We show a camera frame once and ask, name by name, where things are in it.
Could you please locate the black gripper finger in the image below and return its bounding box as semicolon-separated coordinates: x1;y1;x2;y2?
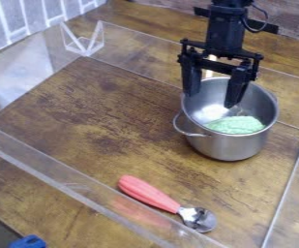
182;62;202;97
224;66;251;109

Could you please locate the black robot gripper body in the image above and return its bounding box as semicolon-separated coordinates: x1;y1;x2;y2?
178;4;264;80

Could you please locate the green bumpy toy gourd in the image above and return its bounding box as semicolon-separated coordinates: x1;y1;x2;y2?
204;116;266;135

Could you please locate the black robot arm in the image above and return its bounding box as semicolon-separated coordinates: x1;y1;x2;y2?
178;0;264;109

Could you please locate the silver metal pot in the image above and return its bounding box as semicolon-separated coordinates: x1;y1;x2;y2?
172;77;278;161

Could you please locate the blue object at corner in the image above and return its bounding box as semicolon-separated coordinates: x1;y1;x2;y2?
8;234;47;248

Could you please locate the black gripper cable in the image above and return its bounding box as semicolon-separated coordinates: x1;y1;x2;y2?
240;2;271;34

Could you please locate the clear acrylic enclosure wall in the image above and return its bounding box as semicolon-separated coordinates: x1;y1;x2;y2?
0;18;299;248

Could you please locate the red handled metal spoon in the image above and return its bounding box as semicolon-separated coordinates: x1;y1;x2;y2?
118;175;218;233

